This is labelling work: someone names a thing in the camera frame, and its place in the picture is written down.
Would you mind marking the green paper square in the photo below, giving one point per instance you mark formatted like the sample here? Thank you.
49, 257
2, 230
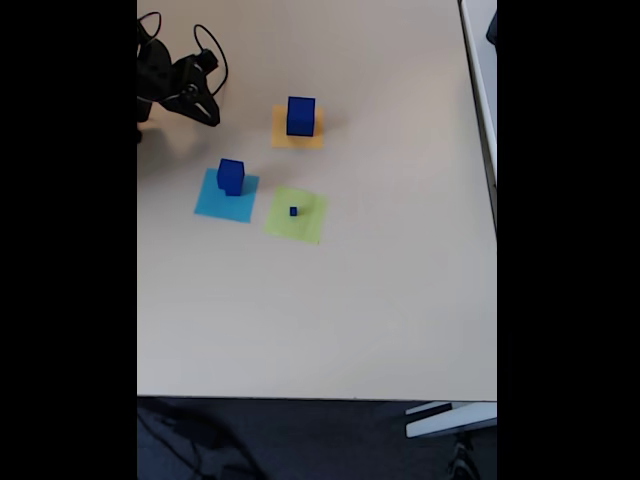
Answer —
310, 225

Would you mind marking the orange paper square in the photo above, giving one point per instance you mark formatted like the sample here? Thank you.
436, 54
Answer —
280, 141

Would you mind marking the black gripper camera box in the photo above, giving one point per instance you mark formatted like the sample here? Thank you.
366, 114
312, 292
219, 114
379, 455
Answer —
207, 59

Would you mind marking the light blue paper square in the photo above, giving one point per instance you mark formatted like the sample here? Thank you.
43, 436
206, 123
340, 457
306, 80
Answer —
215, 207

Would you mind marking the dark object on adjacent table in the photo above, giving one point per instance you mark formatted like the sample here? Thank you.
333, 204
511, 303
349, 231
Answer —
492, 27

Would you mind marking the large blue cube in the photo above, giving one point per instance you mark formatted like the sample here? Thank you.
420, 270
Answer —
301, 117

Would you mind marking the white table foot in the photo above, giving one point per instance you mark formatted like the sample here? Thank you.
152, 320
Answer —
450, 420

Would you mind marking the medium blue cube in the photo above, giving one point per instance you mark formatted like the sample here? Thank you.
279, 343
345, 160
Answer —
230, 175

